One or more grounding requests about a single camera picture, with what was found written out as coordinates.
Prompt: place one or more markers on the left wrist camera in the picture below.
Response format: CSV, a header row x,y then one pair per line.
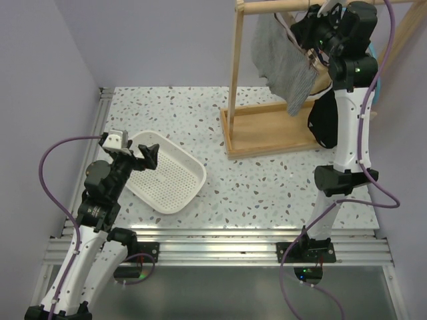
x,y
116,141

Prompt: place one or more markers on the white perforated plastic basket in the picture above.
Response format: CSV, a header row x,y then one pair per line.
x,y
177,179

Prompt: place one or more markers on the wooden clip hanger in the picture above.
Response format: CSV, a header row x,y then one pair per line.
x,y
286,20

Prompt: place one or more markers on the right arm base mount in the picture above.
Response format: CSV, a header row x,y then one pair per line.
x,y
312,254

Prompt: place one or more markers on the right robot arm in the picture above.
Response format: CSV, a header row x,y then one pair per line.
x,y
342,32

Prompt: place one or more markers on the aluminium rail frame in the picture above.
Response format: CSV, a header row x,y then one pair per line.
x,y
246,205

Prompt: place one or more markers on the wooden clothes rack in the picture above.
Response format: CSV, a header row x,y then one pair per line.
x,y
263,129

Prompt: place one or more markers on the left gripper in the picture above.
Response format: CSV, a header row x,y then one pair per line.
x,y
140,164

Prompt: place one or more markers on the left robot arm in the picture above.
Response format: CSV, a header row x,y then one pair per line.
x,y
97,247

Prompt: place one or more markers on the beige underwear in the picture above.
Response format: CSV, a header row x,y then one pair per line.
x,y
323,82

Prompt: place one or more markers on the grey striped underwear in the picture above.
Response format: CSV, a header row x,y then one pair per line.
x,y
282,62

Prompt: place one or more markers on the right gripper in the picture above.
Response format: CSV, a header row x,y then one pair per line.
x,y
305,28

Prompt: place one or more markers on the black underwear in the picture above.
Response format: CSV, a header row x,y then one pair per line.
x,y
323,120

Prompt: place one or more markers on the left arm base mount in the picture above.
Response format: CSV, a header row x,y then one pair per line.
x,y
141,263

